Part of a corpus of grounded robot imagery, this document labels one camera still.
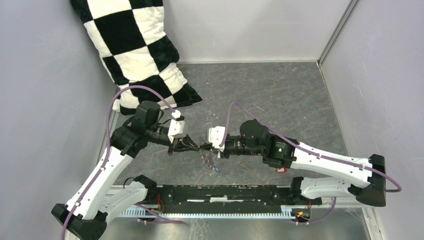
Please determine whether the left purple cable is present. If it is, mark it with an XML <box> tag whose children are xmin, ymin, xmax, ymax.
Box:
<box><xmin>59</xmin><ymin>85</ymin><xmax>186</xmax><ymax>240</ymax></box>

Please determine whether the black white checkered pillow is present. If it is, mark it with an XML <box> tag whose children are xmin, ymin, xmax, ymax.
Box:
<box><xmin>70</xmin><ymin>0</ymin><xmax>202</xmax><ymax>115</ymax></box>

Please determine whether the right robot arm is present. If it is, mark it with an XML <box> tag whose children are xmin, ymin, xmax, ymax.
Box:
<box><xmin>200</xmin><ymin>119</ymin><xmax>387</xmax><ymax>207</ymax></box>

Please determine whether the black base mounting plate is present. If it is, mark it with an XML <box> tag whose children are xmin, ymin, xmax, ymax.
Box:
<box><xmin>139</xmin><ymin>185</ymin><xmax>323</xmax><ymax>214</ymax></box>

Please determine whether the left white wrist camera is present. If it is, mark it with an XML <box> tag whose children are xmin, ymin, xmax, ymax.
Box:
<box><xmin>167</xmin><ymin>110</ymin><xmax>187</xmax><ymax>143</ymax></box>

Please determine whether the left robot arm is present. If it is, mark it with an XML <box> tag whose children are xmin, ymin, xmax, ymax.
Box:
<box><xmin>51</xmin><ymin>101</ymin><xmax>199</xmax><ymax>240</ymax></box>

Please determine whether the aluminium frame rail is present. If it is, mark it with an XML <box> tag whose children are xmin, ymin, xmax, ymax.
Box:
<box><xmin>316</xmin><ymin>0</ymin><xmax>361</xmax><ymax>69</ymax></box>

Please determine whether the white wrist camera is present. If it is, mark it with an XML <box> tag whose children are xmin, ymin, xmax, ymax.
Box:
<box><xmin>206</xmin><ymin>126</ymin><xmax>226</xmax><ymax>152</ymax></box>
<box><xmin>167</xmin><ymin>110</ymin><xmax>187</xmax><ymax>143</ymax></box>

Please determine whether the white slotted cable duct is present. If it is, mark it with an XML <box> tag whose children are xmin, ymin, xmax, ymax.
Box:
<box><xmin>118</xmin><ymin>206</ymin><xmax>310</xmax><ymax>220</ymax></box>

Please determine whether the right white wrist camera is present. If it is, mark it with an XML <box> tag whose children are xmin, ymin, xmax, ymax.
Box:
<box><xmin>206</xmin><ymin>126</ymin><xmax>226</xmax><ymax>152</ymax></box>

